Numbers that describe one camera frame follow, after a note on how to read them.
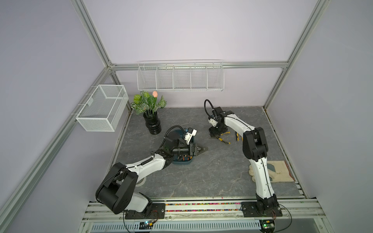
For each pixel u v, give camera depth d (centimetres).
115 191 43
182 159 91
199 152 71
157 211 74
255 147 60
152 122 98
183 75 99
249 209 74
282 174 85
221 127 89
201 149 79
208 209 75
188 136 75
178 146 69
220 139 102
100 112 81
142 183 83
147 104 89
